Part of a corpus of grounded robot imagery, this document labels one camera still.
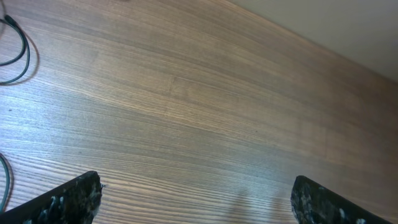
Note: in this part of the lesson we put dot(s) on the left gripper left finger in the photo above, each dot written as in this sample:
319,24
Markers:
75,201

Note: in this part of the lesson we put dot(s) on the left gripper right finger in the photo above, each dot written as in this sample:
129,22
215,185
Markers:
315,204

